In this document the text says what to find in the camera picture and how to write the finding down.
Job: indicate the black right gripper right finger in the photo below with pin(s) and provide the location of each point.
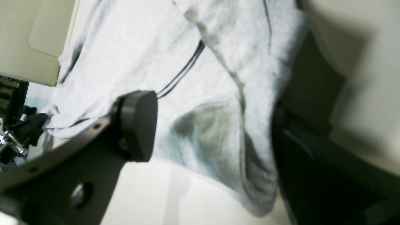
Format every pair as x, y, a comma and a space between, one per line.
321, 182

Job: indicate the grey T-shirt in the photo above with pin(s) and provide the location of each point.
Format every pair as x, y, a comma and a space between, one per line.
218, 68

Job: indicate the black blue tool pile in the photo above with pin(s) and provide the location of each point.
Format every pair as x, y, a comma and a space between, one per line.
21, 125

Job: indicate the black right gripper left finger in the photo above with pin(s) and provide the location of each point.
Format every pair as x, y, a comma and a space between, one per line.
73, 184

